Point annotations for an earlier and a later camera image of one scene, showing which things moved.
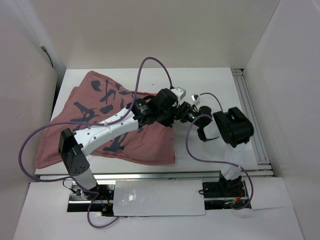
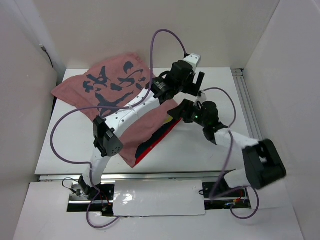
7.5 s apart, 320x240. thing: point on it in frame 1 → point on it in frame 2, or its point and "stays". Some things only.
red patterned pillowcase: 95,98 → 99,86
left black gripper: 168,123 → 193,88
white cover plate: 158,197 stays
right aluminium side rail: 257,138 stays
